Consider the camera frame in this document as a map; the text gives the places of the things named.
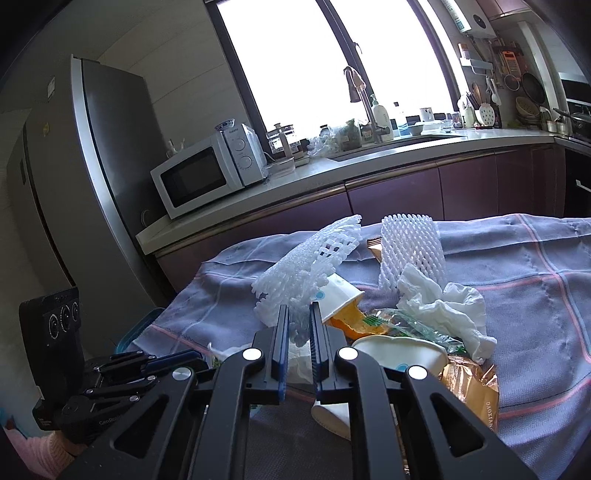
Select teal plastic trash bin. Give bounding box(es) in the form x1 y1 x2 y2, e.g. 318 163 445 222
114 307 164 354

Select chrome kitchen faucet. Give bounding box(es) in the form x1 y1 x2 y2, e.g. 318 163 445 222
344 66 383 144

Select white wall water heater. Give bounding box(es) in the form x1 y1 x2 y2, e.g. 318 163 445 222
442 0 497 39

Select white soap dispenser bottle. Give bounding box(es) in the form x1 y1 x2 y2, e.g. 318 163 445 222
370 94 394 143

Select blue white bowl on microwave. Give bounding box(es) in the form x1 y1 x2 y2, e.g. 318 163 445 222
215 118 235 132

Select white foam net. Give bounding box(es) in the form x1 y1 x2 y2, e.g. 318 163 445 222
252 215 362 347
379 214 448 291

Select pink sleeve forearm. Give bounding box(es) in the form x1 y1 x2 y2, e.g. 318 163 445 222
2 428 87 479

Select green clear plastic wrapper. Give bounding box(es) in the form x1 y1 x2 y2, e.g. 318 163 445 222
363 308 468 357

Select white microwave oven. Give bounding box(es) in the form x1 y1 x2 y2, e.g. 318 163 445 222
151 123 269 219

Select gold foil snack wrapper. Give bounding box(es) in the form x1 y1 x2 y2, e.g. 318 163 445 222
440 356 500 433

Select white kitchen countertop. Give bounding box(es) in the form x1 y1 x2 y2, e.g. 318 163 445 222
136 129 554 255

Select purple kitchen base cabinets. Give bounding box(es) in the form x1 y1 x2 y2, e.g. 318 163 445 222
156 145 566 291

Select white tissue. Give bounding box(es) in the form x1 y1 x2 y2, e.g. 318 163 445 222
397 263 497 364

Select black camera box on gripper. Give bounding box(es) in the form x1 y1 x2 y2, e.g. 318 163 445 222
19 287 84 402

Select orange peel piece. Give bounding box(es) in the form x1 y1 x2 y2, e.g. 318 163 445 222
328 303 389 341

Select silver refrigerator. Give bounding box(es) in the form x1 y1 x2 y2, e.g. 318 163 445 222
7 57 172 356

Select grey plaid tablecloth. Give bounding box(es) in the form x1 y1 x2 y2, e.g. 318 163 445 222
132 214 590 479

